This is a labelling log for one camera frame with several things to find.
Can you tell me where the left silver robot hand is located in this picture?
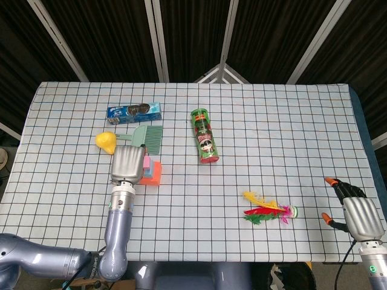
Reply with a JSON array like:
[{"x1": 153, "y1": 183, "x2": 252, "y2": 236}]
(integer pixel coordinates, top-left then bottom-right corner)
[{"x1": 109, "y1": 144, "x2": 149, "y2": 185}]

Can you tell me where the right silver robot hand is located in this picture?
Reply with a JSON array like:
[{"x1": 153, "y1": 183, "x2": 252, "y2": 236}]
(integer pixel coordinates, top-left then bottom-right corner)
[{"x1": 321, "y1": 177, "x2": 387, "y2": 242}]

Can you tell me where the blue foam cube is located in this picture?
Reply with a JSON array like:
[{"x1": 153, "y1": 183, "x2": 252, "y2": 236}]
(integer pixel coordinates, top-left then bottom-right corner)
[{"x1": 142, "y1": 159, "x2": 155, "y2": 178}]

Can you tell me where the orange foam cube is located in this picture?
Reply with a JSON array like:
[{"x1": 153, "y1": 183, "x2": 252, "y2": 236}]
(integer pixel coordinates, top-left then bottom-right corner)
[{"x1": 139, "y1": 161, "x2": 163, "y2": 187}]

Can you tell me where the yellow plastic pear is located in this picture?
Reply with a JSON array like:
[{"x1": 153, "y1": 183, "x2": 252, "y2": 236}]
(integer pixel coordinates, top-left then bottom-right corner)
[{"x1": 95, "y1": 131, "x2": 117, "y2": 155}]

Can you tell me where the green plastic comb brush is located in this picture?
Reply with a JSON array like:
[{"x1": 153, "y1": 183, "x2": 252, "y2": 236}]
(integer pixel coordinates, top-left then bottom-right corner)
[{"x1": 114, "y1": 125, "x2": 164, "y2": 155}]

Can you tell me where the blue cookie box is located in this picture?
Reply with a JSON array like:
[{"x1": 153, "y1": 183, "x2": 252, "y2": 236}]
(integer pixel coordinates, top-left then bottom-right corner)
[{"x1": 106, "y1": 101, "x2": 162, "y2": 126}]

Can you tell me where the green chips can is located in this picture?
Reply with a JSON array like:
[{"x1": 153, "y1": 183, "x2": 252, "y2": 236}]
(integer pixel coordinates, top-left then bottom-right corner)
[{"x1": 190, "y1": 108, "x2": 220, "y2": 165}]

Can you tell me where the black bin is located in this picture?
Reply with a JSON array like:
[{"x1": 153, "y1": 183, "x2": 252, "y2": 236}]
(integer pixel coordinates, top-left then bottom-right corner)
[{"x1": 268, "y1": 262, "x2": 315, "y2": 290}]

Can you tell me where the colourful feather shuttlecock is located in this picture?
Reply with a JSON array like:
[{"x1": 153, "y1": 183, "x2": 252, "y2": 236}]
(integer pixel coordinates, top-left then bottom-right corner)
[{"x1": 242, "y1": 190, "x2": 299, "y2": 226}]

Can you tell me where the white triangular partition foot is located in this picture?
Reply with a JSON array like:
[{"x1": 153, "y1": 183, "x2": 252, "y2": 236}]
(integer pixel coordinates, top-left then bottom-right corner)
[{"x1": 193, "y1": 62, "x2": 251, "y2": 84}]

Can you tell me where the white checkered tablecloth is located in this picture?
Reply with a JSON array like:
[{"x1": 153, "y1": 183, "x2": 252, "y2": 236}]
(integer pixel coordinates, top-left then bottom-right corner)
[{"x1": 0, "y1": 80, "x2": 379, "y2": 263}]

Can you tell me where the grey robot torso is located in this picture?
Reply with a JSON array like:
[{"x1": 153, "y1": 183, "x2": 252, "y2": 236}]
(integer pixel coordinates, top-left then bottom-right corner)
[{"x1": 126, "y1": 261, "x2": 273, "y2": 290}]

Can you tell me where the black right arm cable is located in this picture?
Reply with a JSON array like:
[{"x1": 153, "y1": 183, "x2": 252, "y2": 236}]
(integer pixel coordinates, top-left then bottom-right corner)
[{"x1": 336, "y1": 240, "x2": 359, "y2": 290}]

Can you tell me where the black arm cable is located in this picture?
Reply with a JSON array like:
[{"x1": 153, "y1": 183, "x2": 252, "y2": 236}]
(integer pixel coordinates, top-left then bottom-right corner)
[
  {"x1": 336, "y1": 240, "x2": 359, "y2": 290},
  {"x1": 63, "y1": 246, "x2": 106, "y2": 290}
]

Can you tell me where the white double partition post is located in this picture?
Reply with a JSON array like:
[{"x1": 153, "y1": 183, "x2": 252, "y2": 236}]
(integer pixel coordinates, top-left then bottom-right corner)
[{"x1": 144, "y1": 0, "x2": 169, "y2": 82}]

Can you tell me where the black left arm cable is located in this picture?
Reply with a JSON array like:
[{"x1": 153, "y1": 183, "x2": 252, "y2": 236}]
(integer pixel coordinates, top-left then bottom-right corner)
[{"x1": 63, "y1": 246, "x2": 106, "y2": 290}]

